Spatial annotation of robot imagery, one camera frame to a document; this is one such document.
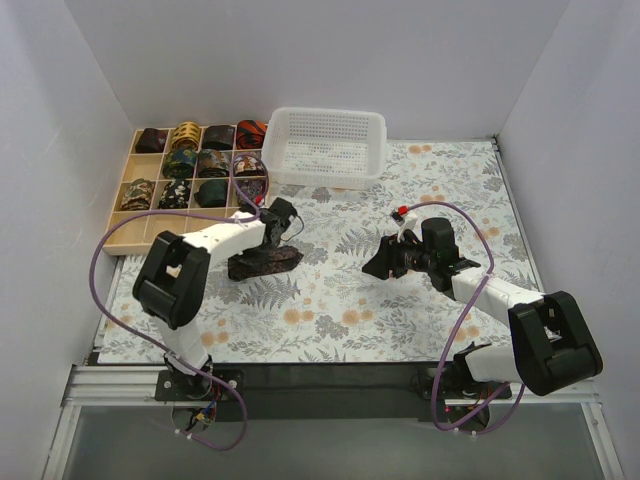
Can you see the rolled dark maroon tie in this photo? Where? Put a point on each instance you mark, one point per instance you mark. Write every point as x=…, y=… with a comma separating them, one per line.
x=151, y=141

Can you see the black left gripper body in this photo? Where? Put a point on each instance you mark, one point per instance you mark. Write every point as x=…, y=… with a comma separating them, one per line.
x=270, y=248

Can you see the rolled dark green tie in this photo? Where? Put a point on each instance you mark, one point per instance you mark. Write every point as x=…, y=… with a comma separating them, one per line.
x=212, y=194

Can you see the rolled black white floral tie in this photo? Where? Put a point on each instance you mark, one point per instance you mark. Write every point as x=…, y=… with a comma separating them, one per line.
x=175, y=195

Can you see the aluminium frame rail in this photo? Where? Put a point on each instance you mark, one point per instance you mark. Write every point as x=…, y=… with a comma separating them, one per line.
x=135, y=384

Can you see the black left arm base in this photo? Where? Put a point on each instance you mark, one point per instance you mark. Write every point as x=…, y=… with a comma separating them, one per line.
x=195, y=400

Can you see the rolled dark grey tie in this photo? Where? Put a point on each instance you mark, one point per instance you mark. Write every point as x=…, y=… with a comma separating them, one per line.
x=219, y=137

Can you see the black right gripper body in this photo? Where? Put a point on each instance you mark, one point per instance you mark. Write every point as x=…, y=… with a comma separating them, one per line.
x=395, y=258

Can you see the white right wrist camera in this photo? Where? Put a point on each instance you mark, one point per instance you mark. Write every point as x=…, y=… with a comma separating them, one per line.
x=405, y=220

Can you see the rolled pink floral dark tie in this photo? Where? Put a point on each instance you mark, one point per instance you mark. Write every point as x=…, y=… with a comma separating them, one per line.
x=248, y=163

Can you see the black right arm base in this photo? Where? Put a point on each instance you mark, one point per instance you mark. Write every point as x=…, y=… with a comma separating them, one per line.
x=454, y=400

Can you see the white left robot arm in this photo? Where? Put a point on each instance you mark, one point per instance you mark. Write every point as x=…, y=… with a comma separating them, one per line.
x=171, y=284

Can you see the rolled navy yellow leaf tie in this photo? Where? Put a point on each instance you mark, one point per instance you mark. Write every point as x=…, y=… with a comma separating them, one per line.
x=179, y=163

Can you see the white plastic mesh basket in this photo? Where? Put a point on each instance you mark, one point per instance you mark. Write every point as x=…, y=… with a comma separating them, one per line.
x=329, y=148

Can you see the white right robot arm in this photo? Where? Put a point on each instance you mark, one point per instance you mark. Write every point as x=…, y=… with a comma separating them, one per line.
x=551, y=345

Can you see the rolled orange black tie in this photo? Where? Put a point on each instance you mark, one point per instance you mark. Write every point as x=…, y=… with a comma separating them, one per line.
x=250, y=134

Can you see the wooden compartment tray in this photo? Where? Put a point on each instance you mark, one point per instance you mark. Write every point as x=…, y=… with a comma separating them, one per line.
x=133, y=232

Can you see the rolled yellow black tie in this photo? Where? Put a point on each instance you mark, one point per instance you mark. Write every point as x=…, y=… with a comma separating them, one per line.
x=186, y=135

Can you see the brown paisley patterned tie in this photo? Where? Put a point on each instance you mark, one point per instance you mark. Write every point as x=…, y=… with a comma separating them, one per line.
x=258, y=262

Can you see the rolled green camouflage floral tie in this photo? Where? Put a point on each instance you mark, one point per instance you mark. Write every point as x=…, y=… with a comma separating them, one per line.
x=137, y=196

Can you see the rolled navy paisley rose tie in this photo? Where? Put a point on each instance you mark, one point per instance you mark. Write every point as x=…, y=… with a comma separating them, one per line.
x=252, y=189

